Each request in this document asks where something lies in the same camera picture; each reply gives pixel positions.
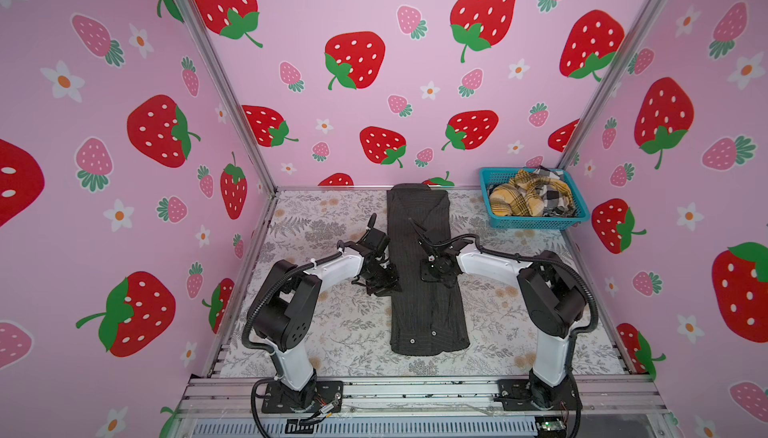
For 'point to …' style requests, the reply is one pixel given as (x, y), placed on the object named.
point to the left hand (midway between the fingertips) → (403, 289)
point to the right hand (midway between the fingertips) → (423, 274)
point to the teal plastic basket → (493, 177)
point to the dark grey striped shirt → (425, 317)
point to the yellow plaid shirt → (521, 196)
